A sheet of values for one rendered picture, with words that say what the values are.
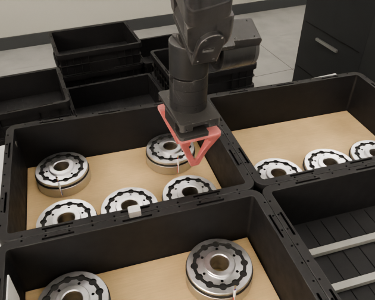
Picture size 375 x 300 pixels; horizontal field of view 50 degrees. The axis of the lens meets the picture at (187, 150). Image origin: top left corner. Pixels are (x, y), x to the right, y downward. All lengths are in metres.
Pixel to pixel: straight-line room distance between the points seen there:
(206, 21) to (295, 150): 0.50
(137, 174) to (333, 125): 0.48
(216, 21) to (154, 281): 0.40
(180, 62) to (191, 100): 0.06
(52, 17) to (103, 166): 2.77
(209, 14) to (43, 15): 3.12
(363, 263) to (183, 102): 0.40
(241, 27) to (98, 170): 0.44
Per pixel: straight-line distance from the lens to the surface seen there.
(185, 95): 0.58
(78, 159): 0.85
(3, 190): 0.71
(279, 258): 0.62
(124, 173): 0.84
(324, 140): 0.96
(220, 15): 0.48
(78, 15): 3.58
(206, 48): 0.51
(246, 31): 0.58
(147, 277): 0.67
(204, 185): 0.76
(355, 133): 1.01
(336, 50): 2.07
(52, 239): 0.61
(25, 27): 3.57
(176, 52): 0.55
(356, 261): 0.74
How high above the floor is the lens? 1.38
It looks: 39 degrees down
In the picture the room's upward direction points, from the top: straight up
